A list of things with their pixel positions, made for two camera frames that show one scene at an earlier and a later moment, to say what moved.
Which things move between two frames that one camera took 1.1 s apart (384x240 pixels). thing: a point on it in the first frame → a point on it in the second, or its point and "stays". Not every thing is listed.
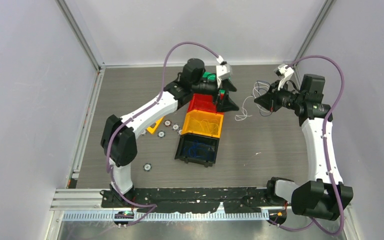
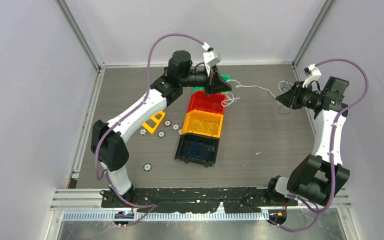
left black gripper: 226,103 → 214,83
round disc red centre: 167,123 stays
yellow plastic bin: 204,123 stays
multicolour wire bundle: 249,104 → 235,98
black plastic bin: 199,150 stays
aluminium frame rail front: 87,205 stays
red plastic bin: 203,102 stays
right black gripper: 270,100 → 291,98
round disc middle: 175,127 stays
